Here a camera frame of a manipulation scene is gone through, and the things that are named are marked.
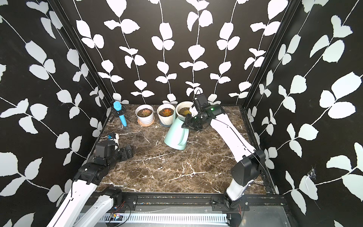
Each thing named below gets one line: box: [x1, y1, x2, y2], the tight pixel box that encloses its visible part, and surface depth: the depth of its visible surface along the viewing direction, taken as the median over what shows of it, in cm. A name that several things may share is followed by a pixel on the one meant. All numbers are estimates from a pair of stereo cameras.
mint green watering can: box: [164, 116, 190, 151], surface depth 79 cm
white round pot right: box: [175, 101, 194, 122], surface depth 106 cm
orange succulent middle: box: [162, 108, 172, 117], surface depth 106 cm
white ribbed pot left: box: [135, 104, 154, 125], surface depth 106 cm
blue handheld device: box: [113, 101, 128, 127], surface depth 94 cm
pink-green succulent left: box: [141, 109, 151, 116], surface depth 106 cm
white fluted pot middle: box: [156, 103, 176, 126], surface depth 106 cm
